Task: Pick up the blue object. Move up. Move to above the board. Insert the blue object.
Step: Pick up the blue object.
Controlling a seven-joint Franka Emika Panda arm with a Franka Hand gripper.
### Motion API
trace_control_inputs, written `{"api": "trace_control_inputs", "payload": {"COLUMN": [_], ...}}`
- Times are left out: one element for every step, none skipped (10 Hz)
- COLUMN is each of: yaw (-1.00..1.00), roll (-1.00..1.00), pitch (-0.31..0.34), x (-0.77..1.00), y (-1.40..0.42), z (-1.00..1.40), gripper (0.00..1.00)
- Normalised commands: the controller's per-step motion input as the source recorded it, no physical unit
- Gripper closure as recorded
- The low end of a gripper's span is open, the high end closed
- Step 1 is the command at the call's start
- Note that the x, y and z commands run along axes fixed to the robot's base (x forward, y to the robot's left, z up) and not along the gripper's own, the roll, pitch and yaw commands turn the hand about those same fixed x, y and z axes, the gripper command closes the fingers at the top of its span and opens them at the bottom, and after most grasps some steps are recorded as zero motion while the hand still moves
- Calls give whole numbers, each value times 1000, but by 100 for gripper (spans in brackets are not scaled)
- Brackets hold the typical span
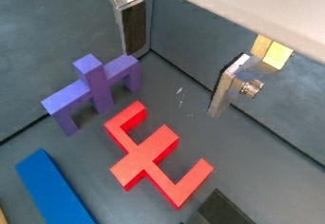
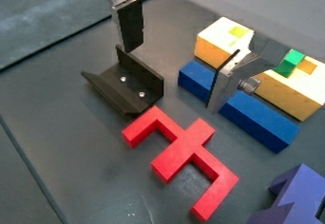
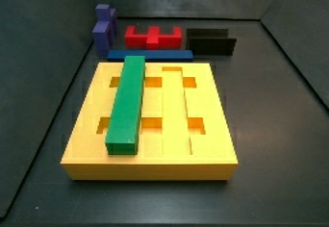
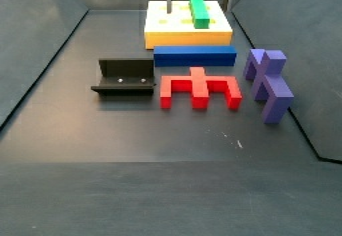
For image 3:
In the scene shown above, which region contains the black notched block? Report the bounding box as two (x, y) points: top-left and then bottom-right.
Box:
(185, 28), (237, 56)

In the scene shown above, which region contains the red notched block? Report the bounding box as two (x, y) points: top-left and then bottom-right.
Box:
(125, 26), (182, 50)

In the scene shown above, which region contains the blue long bar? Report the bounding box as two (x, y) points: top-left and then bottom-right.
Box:
(108, 50), (194, 62)

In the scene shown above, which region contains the green long bar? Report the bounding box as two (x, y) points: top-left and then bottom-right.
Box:
(106, 56), (146, 155)

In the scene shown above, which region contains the purple notched block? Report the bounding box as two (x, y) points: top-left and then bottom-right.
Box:
(93, 4), (117, 57)

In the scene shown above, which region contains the yellow slotted board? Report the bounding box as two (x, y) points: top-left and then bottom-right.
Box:
(61, 63), (239, 181)

